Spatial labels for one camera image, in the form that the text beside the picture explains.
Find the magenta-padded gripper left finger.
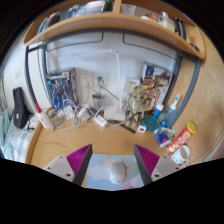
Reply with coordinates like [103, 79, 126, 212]
[43, 143, 94, 187]

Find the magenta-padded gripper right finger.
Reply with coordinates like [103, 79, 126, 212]
[133, 143, 182, 187]

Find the light grey computer mouse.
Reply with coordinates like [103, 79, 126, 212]
[109, 161, 128, 185]

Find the blue cloud-print mouse pad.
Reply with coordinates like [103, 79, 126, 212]
[84, 153, 145, 191]

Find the white printed mug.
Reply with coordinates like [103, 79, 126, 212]
[171, 144, 191, 166]

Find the blue white small pack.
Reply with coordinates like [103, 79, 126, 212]
[154, 126, 176, 148]

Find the red snack can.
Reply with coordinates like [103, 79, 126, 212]
[167, 121, 198, 154]

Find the teal round bowl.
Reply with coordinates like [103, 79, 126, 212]
[140, 114, 159, 132]

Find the blue white checked quilt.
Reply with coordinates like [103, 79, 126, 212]
[6, 128, 34, 164]

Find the black ruler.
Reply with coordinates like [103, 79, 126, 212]
[119, 123, 137, 134]

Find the clear blue spray bottle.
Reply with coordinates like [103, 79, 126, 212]
[159, 93, 182, 129]

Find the white charger block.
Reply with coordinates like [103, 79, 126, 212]
[77, 107, 92, 123]
[62, 105, 76, 120]

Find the blue tube with white cap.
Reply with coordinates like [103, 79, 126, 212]
[152, 103, 165, 120]

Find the white power strip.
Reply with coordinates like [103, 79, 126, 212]
[91, 114, 109, 128]

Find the beige robot figure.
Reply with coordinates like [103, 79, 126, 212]
[125, 84, 149, 129]

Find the teal blanket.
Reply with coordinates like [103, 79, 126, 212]
[0, 108, 14, 158]

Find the black bag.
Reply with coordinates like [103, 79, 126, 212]
[12, 87, 31, 130]

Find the clear glass cup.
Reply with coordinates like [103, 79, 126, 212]
[91, 93, 107, 111]

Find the robot model kit box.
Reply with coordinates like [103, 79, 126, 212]
[45, 67, 80, 111]

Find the colourful box behind figure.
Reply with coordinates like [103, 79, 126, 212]
[140, 62, 174, 108]

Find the white desk lamp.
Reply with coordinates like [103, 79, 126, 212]
[96, 48, 127, 123]

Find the wooden shelf with items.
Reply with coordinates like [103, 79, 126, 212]
[22, 0, 207, 60]

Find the white cable bundle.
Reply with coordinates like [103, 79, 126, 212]
[49, 98, 101, 131]

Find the small white square frame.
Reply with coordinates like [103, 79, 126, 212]
[137, 124, 148, 134]

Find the white wall socket panel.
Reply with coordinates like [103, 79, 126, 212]
[79, 73, 109, 89]

